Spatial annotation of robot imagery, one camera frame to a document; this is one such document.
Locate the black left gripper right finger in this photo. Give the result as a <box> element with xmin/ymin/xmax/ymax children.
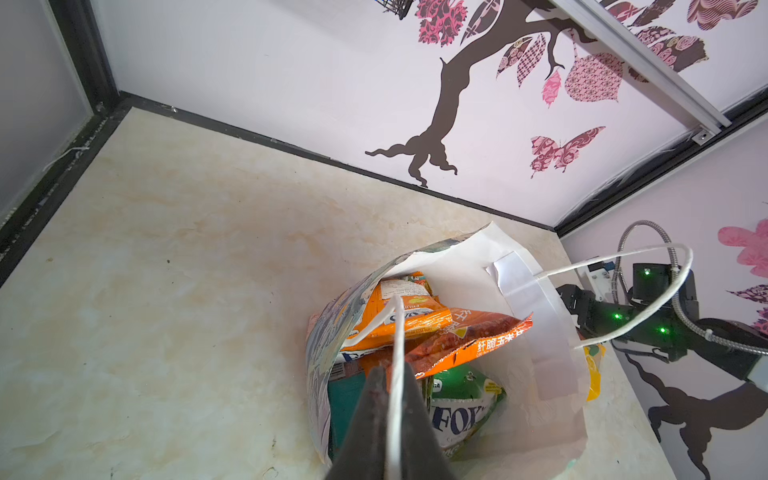
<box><xmin>400</xmin><ymin>363</ymin><xmax>455</xmax><ymax>480</ymax></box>

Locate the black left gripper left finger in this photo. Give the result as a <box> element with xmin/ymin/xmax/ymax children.
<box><xmin>326</xmin><ymin>367</ymin><xmax>389</xmax><ymax>480</ymax></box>

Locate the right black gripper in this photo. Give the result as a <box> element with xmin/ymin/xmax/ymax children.
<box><xmin>557</xmin><ymin>284</ymin><xmax>627</xmax><ymax>339</ymax></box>

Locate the yellow corn snack bag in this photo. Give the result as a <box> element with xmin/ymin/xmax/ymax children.
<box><xmin>583</xmin><ymin>344</ymin><xmax>606</xmax><ymax>402</ymax></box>

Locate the teal snack bag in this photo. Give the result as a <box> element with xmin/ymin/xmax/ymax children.
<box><xmin>328</xmin><ymin>373</ymin><xmax>366</xmax><ymax>460</ymax></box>

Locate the light green snack bag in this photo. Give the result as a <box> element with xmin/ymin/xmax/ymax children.
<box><xmin>428</xmin><ymin>364</ymin><xmax>506</xmax><ymax>458</ymax></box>

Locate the patterned paper bag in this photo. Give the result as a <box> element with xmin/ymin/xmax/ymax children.
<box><xmin>306</xmin><ymin>224</ymin><xmax>660</xmax><ymax>479</ymax></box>

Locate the orange chip snack bag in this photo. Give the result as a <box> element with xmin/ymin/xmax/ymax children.
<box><xmin>359</xmin><ymin>307</ymin><xmax>534</xmax><ymax>380</ymax></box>

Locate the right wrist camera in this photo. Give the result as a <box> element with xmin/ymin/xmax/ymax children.
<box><xmin>586</xmin><ymin>260</ymin><xmax>615</xmax><ymax>303</ymax></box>

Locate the right metal cable conduit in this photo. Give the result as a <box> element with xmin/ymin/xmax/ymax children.
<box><xmin>610</xmin><ymin>220</ymin><xmax>768</xmax><ymax>356</ymax></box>

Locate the rear aluminium rail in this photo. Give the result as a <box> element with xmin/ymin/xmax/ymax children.
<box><xmin>554</xmin><ymin>0</ymin><xmax>731</xmax><ymax>145</ymax></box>

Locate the black wire basket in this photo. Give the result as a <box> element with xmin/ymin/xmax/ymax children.
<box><xmin>375</xmin><ymin>0</ymin><xmax>413</xmax><ymax>20</ymax></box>

